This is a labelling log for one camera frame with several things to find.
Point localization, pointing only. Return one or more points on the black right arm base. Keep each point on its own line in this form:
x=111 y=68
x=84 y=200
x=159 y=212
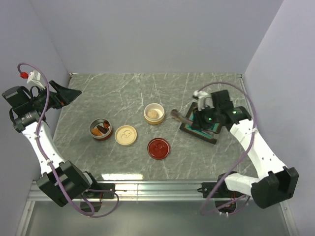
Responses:
x=221 y=192

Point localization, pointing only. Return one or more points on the dark brown sausage piece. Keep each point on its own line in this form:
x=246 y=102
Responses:
x=102 y=129

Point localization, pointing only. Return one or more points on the orange fried chicken piece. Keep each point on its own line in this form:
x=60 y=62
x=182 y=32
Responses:
x=96 y=132

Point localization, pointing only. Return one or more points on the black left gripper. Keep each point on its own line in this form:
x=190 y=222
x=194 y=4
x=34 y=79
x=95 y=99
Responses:
x=63 y=96

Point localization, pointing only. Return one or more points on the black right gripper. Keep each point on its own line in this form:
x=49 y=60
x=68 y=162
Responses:
x=198 y=123

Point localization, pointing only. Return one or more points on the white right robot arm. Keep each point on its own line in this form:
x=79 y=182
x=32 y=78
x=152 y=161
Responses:
x=275 y=182

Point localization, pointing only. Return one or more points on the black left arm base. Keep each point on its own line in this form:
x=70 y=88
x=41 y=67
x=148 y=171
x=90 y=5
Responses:
x=108 y=190

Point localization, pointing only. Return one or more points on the brown steel-lined container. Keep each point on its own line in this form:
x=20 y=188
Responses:
x=100 y=121

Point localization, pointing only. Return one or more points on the red-brown sausage piece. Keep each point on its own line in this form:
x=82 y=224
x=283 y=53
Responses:
x=106 y=125

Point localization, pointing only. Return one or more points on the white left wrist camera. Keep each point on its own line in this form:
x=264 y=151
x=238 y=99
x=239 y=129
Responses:
x=33 y=78

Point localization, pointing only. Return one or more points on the cream round lid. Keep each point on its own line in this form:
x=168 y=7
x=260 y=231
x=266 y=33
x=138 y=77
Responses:
x=126 y=135

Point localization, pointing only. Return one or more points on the teal square ceramic plate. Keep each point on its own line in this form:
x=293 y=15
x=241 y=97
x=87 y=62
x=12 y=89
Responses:
x=216 y=128

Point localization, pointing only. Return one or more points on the red round lid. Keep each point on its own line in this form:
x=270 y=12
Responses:
x=158 y=148

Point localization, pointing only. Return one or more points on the beige steamed bun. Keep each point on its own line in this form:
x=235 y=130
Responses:
x=153 y=114

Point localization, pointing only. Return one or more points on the cream round container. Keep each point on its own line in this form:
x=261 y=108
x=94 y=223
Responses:
x=160 y=110

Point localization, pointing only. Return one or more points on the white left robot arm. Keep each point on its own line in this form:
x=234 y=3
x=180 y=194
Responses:
x=57 y=175

